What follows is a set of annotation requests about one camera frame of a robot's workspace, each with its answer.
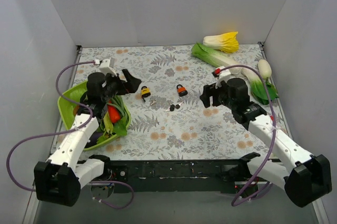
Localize orange padlock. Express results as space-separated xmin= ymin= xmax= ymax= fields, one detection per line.
xmin=176 ymin=84 xmax=188 ymax=97

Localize black-headed keys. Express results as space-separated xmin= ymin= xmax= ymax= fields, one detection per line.
xmin=166 ymin=102 xmax=183 ymax=112

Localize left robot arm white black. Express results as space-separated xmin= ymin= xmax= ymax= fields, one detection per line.
xmin=34 ymin=69 xmax=141 ymax=207

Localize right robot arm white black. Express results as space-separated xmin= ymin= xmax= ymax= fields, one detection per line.
xmin=200 ymin=78 xmax=332 ymax=207

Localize green beans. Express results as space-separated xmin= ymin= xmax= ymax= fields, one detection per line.
xmin=110 ymin=96 xmax=129 ymax=119

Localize yellow padlock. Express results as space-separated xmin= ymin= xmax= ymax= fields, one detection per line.
xmin=141 ymin=86 xmax=151 ymax=102

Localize orange bell pepper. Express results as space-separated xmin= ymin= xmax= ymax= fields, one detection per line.
xmin=107 ymin=105 xmax=121 ymax=124

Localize bok choy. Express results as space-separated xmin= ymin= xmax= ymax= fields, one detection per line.
xmin=241 ymin=67 xmax=279 ymax=105

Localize green leafy vegetable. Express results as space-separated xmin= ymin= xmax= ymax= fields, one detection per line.
xmin=97 ymin=115 xmax=129 ymax=144

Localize green napa cabbage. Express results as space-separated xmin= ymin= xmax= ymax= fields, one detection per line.
xmin=191 ymin=43 xmax=239 ymax=68

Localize white radish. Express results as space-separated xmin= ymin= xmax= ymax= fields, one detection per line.
xmin=258 ymin=59 xmax=272 ymax=80

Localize floral table mat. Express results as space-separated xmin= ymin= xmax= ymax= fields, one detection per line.
xmin=73 ymin=45 xmax=268 ymax=160

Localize yellow white cabbage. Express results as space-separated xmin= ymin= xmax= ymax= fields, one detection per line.
xmin=203 ymin=32 xmax=239 ymax=53

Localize purple eggplant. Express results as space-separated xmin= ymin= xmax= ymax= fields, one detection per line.
xmin=85 ymin=132 xmax=104 ymax=148

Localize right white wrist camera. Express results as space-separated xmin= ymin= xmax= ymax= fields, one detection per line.
xmin=214 ymin=67 xmax=231 ymax=89

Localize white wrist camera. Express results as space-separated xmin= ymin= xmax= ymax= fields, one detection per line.
xmin=214 ymin=67 xmax=231 ymax=89
xmin=98 ymin=57 xmax=117 ymax=76

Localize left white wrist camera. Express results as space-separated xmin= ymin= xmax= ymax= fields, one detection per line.
xmin=98 ymin=57 xmax=117 ymax=76

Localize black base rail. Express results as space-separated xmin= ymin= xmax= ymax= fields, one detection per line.
xmin=91 ymin=158 xmax=252 ymax=193

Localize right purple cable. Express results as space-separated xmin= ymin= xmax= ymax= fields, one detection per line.
xmin=220 ymin=64 xmax=277 ymax=207

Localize purple cable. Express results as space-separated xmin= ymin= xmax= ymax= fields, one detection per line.
xmin=220 ymin=64 xmax=277 ymax=207
xmin=6 ymin=60 xmax=135 ymax=210

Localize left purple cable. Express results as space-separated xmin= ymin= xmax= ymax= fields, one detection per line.
xmin=6 ymin=60 xmax=135 ymax=210

